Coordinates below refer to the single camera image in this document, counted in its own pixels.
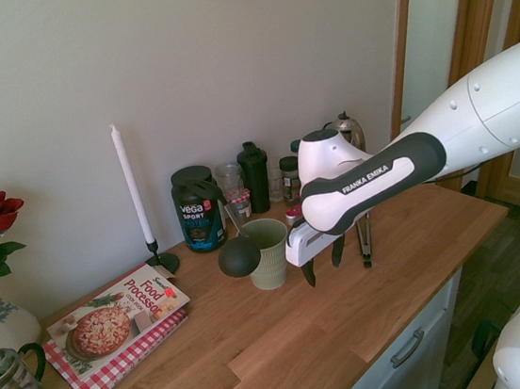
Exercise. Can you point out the food processor cookbook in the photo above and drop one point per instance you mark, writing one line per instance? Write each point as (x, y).
(114, 321)

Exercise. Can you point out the small clear drinking glass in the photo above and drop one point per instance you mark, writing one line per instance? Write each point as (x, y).
(276, 185)

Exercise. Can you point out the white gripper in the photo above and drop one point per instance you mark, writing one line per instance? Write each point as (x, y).
(305, 248)

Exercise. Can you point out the black protein powder tub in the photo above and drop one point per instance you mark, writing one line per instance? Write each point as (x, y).
(197, 226)

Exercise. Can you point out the red checkered book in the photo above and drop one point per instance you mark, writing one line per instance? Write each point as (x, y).
(116, 373)

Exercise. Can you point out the black shaker bottle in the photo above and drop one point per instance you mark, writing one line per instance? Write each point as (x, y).
(255, 181)

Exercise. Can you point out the white taper candle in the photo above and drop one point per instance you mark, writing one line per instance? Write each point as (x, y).
(132, 186)

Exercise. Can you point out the black candle holder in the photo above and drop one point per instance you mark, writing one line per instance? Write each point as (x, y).
(161, 261)

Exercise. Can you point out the jar with red checkered lid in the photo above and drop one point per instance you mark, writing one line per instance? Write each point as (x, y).
(240, 204)

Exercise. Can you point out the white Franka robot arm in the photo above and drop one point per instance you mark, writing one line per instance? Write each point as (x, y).
(490, 100)

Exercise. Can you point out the empty clear glass jar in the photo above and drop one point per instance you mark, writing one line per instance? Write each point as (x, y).
(229, 177)

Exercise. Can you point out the spice jar with dark lid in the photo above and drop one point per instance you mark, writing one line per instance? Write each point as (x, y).
(290, 176)

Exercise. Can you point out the wooden door frame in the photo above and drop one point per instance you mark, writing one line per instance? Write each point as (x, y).
(405, 44)
(479, 11)

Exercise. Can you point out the white floral vase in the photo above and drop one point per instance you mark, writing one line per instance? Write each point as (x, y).
(1, 326)

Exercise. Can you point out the white cabinet drawer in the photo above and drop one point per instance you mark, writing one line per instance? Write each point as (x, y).
(358, 372)

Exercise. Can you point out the green ribbed utensil holder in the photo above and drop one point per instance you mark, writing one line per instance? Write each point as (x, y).
(270, 259)

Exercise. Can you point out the black ladle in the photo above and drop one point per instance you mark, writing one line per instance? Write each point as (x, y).
(239, 258)

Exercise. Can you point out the small red-topped container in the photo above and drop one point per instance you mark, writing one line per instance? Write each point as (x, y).
(293, 214)

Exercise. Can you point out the metal kettle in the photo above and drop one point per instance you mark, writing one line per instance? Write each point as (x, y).
(349, 129)

